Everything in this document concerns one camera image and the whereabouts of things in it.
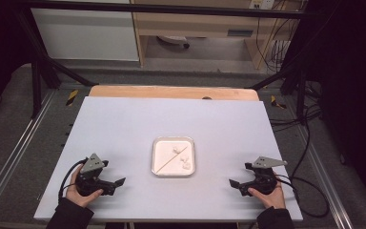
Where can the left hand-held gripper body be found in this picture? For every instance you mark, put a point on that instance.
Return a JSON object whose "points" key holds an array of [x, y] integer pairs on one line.
{"points": [[91, 165]]}

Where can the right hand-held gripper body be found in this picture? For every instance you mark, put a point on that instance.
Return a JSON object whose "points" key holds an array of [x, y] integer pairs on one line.
{"points": [[263, 178]]}

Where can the white square tray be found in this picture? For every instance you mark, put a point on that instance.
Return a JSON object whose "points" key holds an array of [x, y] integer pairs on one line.
{"points": [[163, 152]]}

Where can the white marshmallow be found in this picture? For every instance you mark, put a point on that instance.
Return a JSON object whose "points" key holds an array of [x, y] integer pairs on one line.
{"points": [[175, 148], [186, 165], [184, 158]]}

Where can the person's right hand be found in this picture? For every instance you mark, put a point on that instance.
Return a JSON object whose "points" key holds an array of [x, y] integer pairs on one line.
{"points": [[271, 198]]}

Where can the person's left hand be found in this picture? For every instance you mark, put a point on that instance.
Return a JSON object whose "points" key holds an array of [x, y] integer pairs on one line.
{"points": [[82, 198]]}

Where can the yellow black tape strip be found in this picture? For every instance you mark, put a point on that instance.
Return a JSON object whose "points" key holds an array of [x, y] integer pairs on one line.
{"points": [[72, 97], [278, 103]]}

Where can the wooden table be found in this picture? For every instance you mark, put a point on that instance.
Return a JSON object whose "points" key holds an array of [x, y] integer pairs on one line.
{"points": [[171, 92]]}

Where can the white cabinet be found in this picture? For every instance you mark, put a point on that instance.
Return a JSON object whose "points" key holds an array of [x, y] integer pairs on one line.
{"points": [[85, 35]]}

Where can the dark curtain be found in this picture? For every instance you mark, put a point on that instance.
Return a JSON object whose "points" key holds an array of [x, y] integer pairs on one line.
{"points": [[352, 79], [0, 47]]}

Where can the office chair base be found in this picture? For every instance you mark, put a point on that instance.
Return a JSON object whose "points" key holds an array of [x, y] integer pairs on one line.
{"points": [[174, 40]]}

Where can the light wooden desk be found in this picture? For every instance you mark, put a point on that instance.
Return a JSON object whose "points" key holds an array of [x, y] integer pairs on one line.
{"points": [[200, 24]]}

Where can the aluminium floor rail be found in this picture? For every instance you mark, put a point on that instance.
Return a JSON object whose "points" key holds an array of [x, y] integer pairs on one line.
{"points": [[19, 146], [327, 178]]}

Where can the white wall socket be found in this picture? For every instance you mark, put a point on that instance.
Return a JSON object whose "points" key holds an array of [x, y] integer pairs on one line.
{"points": [[262, 4]]}

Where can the black metal frame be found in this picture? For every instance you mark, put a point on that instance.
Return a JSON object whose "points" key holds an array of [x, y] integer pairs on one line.
{"points": [[171, 9]]}

